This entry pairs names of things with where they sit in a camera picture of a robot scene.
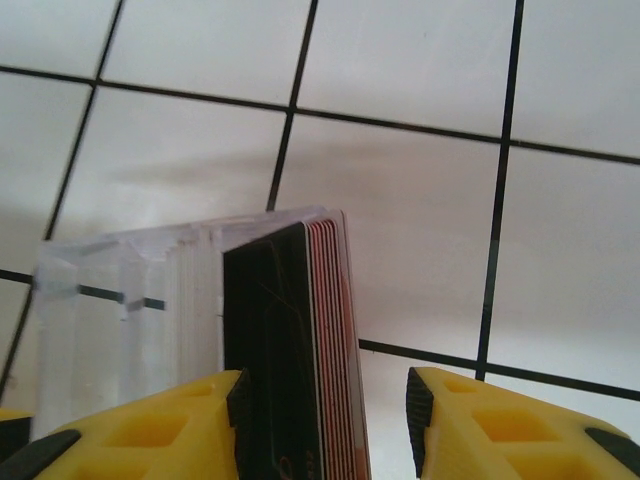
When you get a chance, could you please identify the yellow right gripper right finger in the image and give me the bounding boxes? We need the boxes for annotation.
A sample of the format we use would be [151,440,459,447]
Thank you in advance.
[405,366,640,480]

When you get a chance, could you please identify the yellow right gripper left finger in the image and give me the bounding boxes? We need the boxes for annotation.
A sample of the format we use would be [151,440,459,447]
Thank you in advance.
[12,368,252,480]

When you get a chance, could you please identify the clear acrylic card box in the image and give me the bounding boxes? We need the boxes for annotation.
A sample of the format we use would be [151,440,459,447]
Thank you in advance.
[33,203,351,446]

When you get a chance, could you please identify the black credit card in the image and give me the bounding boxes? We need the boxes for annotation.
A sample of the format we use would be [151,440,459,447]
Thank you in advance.
[222,221,326,480]

